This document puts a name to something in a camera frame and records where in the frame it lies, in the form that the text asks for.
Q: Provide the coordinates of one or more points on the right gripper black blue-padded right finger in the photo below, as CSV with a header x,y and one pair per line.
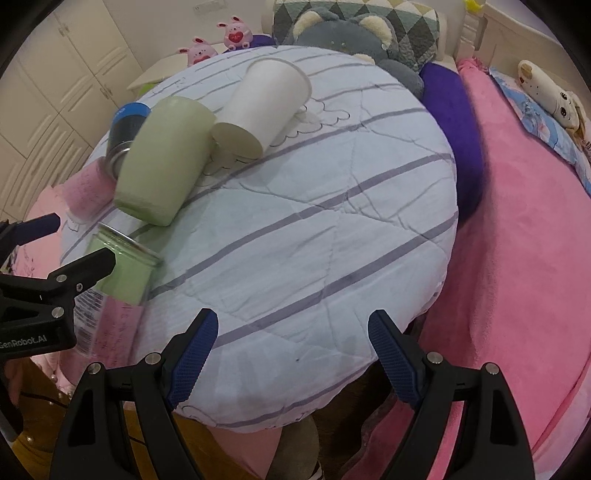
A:
x,y
491,442

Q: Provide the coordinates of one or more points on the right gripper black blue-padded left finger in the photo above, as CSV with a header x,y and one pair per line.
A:
x,y
94,443

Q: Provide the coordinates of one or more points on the green diamond patterned pillow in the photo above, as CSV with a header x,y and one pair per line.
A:
x,y
421,30

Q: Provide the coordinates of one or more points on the cream wooden headboard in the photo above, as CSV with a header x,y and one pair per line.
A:
x,y
500,41

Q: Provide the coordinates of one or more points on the white paper cup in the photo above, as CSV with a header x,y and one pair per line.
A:
x,y
266,99

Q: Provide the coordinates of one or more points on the pink bunny plush far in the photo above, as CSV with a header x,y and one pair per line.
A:
x,y
237,35

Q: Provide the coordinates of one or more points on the blue cartoon pillow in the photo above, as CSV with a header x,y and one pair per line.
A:
x,y
540,124

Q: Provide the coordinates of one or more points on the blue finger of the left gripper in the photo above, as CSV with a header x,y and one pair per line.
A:
x,y
23,232

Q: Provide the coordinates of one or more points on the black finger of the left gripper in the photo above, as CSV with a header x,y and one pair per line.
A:
x,y
80,275

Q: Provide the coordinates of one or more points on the yellow star decoration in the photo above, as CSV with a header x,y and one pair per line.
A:
x,y
473,6

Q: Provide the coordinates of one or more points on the cream wardrobe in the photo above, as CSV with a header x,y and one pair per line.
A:
x,y
58,97

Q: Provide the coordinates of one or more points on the grey bear plush cushion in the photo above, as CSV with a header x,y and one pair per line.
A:
x,y
368,37

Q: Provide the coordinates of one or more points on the pink bunny plush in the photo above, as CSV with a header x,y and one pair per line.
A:
x,y
237,35
198,51

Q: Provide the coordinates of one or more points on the pale green cup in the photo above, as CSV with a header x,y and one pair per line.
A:
x,y
165,160

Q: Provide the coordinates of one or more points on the pink bed blanket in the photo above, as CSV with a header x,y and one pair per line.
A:
x,y
518,286

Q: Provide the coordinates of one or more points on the white wall socket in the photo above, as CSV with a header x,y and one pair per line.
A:
x,y
206,7

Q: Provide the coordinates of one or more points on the pink ribbed cup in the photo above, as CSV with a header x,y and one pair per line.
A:
x,y
88,191

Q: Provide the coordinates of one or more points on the blue metal can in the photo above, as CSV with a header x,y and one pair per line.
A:
x,y
124,127

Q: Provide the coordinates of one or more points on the clear jar green pink lining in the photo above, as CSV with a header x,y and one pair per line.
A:
x,y
106,317

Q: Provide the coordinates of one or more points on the striped white quilt table cover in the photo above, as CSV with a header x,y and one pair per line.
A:
x,y
351,210

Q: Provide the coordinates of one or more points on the white nightstand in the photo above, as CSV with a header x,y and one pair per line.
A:
x,y
160,70

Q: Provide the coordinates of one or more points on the pink bunny plush near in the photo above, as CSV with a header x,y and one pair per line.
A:
x,y
198,51

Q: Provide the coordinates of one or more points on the cream dog plush toy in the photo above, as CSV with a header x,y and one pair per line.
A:
x,y
564,106

